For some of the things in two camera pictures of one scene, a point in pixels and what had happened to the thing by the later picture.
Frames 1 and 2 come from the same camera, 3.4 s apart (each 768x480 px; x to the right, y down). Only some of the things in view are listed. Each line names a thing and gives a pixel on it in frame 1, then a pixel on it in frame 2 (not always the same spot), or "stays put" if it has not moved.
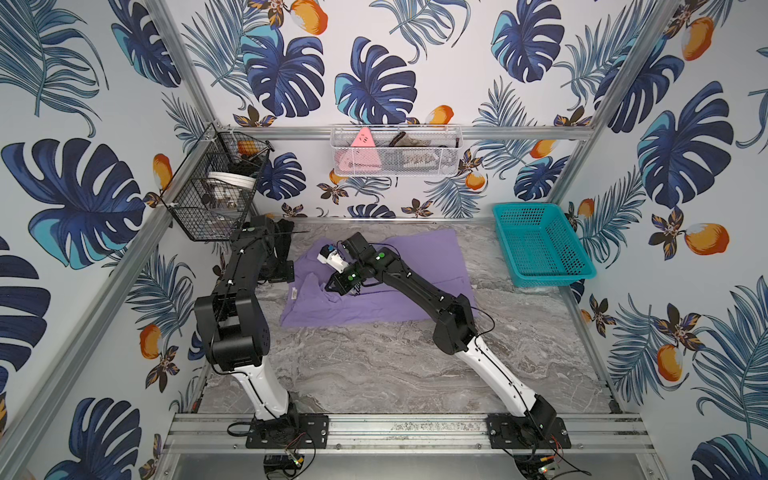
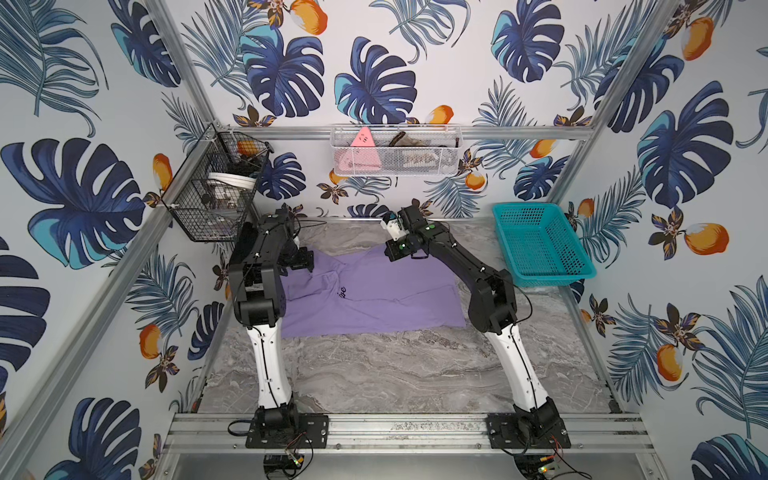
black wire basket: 216,193 stays put
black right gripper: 337,284 -> 390,249
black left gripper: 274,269 -> 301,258
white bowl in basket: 237,180 stays put
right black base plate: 507,431 stays put
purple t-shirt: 392,300 stays put
